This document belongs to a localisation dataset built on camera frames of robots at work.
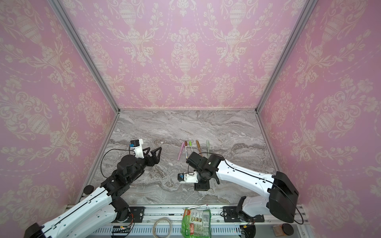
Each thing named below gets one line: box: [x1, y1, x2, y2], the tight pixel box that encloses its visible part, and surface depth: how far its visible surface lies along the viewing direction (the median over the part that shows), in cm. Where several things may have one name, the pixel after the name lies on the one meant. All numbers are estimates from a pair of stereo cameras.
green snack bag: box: [181, 207, 212, 238], surface depth 72 cm
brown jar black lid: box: [272, 223, 294, 237], surface depth 64 cm
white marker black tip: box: [184, 140, 189, 160], surface depth 102 cm
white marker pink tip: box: [186, 203, 209, 210], surface depth 78 cm
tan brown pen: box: [195, 139, 203, 158], surface depth 102 cm
